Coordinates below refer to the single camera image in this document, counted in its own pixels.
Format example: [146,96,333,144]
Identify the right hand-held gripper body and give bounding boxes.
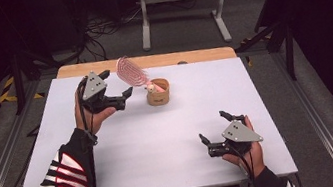
[202,111,266,162]

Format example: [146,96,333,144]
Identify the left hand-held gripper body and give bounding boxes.
[75,66,129,118]

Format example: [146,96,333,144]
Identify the pink hairbrush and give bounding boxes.
[113,50,166,101]

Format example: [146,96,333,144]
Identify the brown round holder cup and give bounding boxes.
[143,76,173,108]

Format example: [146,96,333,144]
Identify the person's right hand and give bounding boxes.
[215,112,269,183]

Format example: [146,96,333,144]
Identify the person's left hand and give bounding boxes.
[70,81,121,138]

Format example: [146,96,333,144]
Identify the white table cover sheet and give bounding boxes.
[0,42,300,187]

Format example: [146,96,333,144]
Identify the yellow black hazard tape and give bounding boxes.
[0,71,46,106]
[239,32,278,69]

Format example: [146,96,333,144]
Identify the wooden table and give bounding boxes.
[55,38,238,86]

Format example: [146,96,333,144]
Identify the black metal stand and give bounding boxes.
[5,44,69,117]
[231,14,302,90]

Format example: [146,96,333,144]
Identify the right hand-held gripper cable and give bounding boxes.
[229,142,258,187]

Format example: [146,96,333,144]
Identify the bundle of black floor cables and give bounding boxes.
[72,4,151,65]

